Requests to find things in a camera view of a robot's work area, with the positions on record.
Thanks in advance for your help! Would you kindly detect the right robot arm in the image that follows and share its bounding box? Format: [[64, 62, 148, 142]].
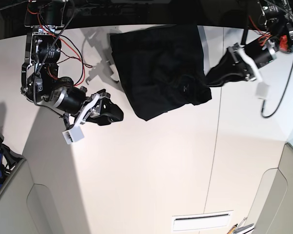
[[21, 0, 124, 130]]

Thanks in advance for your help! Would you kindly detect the grey partition panel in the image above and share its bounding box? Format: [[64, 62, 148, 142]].
[[246, 143, 293, 234], [0, 159, 64, 234]]

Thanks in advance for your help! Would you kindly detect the black T-shirt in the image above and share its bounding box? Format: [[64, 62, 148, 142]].
[[110, 25, 212, 121]]

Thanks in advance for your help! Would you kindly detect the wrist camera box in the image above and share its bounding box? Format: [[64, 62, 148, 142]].
[[255, 82, 270, 100], [62, 126, 84, 145]]

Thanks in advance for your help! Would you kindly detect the yellow pencil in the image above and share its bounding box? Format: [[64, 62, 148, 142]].
[[227, 217, 247, 234]]

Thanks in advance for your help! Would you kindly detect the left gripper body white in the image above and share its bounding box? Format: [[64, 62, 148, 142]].
[[227, 43, 263, 82]]

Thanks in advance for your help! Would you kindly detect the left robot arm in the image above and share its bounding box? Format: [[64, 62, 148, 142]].
[[206, 0, 293, 87]]

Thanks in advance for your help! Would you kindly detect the left grey partition panel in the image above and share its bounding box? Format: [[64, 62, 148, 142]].
[[0, 159, 64, 234]]

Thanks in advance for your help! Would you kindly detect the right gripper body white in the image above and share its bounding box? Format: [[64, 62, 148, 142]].
[[63, 89, 110, 127]]

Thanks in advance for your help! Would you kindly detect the table cable slot cover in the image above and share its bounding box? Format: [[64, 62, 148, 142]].
[[171, 211, 233, 232]]

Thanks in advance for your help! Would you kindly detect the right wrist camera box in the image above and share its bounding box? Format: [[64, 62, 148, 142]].
[[62, 126, 84, 145]]

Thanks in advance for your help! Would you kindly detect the right grey partition panel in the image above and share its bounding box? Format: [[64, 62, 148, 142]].
[[246, 143, 293, 234]]

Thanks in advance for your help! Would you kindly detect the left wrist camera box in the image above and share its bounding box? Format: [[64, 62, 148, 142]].
[[255, 82, 270, 100]]

